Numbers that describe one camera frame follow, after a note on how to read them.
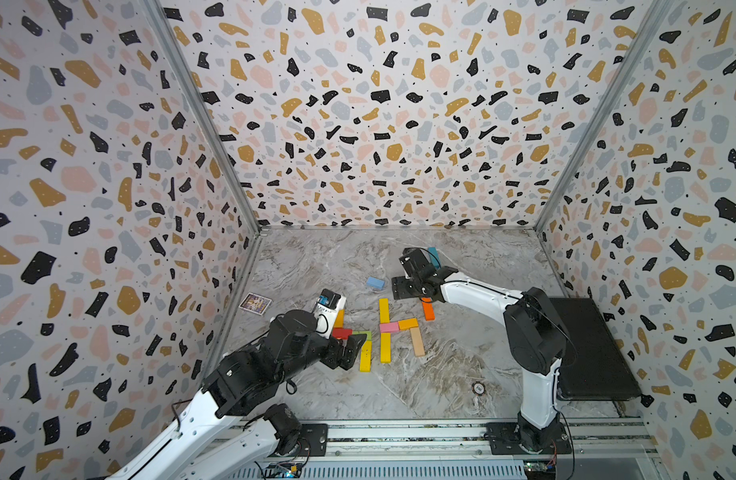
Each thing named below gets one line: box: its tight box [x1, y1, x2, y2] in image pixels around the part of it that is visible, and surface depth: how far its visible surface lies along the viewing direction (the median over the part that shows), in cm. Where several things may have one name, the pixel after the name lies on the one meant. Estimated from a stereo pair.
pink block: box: [379, 322, 399, 333], surface depth 95 cm
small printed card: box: [238, 292, 272, 316], surface depth 99 cm
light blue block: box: [366, 276, 384, 290], surface depth 108 cm
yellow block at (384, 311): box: [379, 298, 391, 324], surface depth 99 cm
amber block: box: [398, 318, 419, 331], surface depth 97 cm
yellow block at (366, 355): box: [360, 340, 373, 372], surface depth 89 cm
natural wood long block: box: [410, 327, 425, 357], surface depth 92 cm
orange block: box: [422, 302, 435, 321], surface depth 99 cm
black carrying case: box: [549, 298, 642, 401], surface depth 81 cm
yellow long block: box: [380, 332, 393, 364], surface depth 91 cm
